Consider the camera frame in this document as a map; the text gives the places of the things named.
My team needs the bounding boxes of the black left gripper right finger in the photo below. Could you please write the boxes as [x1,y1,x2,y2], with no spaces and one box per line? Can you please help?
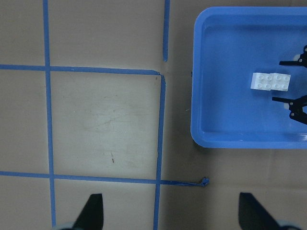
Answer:
[238,192,280,230]

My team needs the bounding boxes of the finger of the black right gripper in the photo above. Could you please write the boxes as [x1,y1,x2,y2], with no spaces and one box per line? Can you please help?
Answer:
[279,45,307,68]
[272,95,307,125]

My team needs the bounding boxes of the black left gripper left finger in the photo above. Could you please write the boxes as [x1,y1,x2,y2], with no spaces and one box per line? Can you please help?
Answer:
[73,194,104,230]

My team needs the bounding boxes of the white block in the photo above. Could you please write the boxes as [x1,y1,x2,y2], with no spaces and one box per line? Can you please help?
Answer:
[250,72,273,91]
[271,73,291,92]

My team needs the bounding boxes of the blue plastic tray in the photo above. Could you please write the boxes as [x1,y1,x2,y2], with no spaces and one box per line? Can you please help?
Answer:
[190,7,307,149]

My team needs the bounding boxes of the brown paper table cover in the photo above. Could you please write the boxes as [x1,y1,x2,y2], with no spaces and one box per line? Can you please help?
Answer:
[0,0,307,230]

